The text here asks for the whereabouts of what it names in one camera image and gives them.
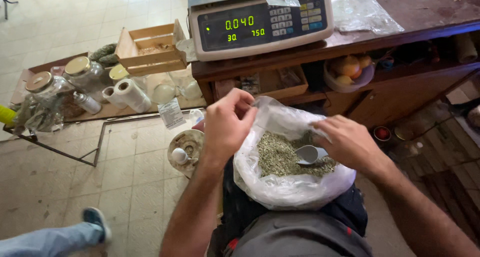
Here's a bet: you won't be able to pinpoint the red cup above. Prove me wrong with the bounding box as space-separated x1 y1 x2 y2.
373 126 392 142

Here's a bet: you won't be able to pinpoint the grey plastic scoop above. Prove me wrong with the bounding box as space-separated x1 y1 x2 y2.
294 145 329 165

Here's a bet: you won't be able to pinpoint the bowl of fruit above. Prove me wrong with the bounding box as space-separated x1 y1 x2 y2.
323 54 376 94

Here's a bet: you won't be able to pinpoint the person's right hand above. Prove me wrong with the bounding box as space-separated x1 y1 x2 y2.
310 115 380 173

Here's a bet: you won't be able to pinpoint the white spray can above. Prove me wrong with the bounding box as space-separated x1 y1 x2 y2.
73 91 102 115

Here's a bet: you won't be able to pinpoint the brown wooden counter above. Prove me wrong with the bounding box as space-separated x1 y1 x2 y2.
190 0 480 131

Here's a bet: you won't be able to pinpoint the person's grey shirt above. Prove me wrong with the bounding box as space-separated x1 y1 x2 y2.
224 210 374 257

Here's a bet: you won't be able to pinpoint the digital weighing scale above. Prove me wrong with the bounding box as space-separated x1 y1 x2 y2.
187 0 335 62

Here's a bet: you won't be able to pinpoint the clear bag of leaves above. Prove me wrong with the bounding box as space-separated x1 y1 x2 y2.
14 95 65 134

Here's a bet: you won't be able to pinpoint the low metal frame table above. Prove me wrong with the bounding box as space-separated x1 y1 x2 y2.
2 107 207 168

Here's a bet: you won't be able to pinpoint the green rope bundle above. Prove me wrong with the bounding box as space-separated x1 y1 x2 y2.
88 43 121 68

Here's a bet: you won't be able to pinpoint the brown cardboard sheet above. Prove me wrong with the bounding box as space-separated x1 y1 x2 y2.
10 52 207 123

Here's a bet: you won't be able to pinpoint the white paper label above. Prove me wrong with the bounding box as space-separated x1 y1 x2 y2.
157 98 187 130

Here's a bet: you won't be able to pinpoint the glass jar with gold lid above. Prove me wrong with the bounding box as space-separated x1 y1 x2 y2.
62 56 110 101
25 71 76 107
109 64 148 90

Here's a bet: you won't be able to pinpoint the round wooden disc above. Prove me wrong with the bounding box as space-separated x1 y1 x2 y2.
167 129 205 179

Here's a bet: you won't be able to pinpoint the beige roll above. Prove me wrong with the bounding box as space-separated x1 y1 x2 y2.
453 33 479 64

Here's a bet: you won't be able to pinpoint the white round knob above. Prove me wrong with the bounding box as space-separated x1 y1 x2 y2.
171 148 190 165

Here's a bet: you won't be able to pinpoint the white plastic bag roll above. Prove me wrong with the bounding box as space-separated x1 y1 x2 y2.
113 78 152 113
101 86 128 110

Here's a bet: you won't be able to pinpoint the large clear plastic bag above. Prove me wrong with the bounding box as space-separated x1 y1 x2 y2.
232 95 357 211

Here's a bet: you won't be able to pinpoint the dark metal chair leg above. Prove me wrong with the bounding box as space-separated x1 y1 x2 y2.
0 0 19 20

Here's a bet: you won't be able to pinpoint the crumpled clear plastic bags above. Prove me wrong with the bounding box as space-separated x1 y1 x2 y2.
300 0 406 36

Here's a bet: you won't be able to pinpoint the dried green herbs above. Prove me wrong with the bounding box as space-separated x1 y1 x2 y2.
256 131 338 178

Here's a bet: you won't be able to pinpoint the wooden drawer tray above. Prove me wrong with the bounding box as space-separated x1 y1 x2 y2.
213 65 309 100

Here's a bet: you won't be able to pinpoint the yellow object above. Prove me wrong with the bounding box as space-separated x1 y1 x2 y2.
0 104 18 127

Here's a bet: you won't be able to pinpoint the person's left hand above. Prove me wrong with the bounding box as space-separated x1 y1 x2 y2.
202 88 259 164

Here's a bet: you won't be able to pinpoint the light wooden crate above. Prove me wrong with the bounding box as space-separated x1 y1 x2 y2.
114 18 188 77

